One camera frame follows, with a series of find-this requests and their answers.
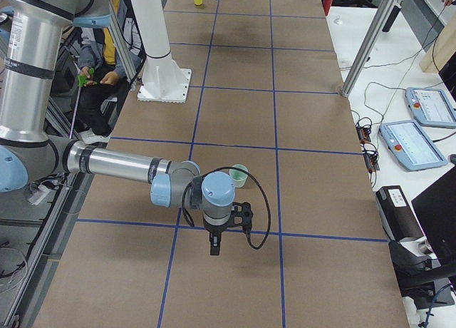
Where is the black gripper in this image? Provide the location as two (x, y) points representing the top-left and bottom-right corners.
(204, 222), (228, 256)

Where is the pale green plastic cup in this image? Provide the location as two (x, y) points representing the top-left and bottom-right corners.
(229, 164), (248, 188)

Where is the brown paper table cover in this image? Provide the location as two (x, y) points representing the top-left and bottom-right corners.
(34, 0), (408, 327)

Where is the black box with label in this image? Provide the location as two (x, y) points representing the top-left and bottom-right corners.
(375, 185), (424, 242)

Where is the seated person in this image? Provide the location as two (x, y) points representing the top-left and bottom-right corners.
(77, 0), (144, 144)

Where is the near blue teach pendant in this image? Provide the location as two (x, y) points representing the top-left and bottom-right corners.
(380, 120), (448, 171)

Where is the blue teach pendant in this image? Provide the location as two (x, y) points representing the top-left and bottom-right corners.
(380, 120), (448, 171)
(405, 88), (455, 128)

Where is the far blue teach pendant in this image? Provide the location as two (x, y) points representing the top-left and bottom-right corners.
(405, 88), (455, 128)

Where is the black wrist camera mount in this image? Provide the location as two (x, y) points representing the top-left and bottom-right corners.
(227, 202), (254, 237)

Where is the white pillar with base plate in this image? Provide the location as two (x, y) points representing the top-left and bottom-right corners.
(132, 0), (192, 103)

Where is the aluminium frame post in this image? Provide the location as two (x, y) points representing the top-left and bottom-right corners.
(340, 0), (403, 98)

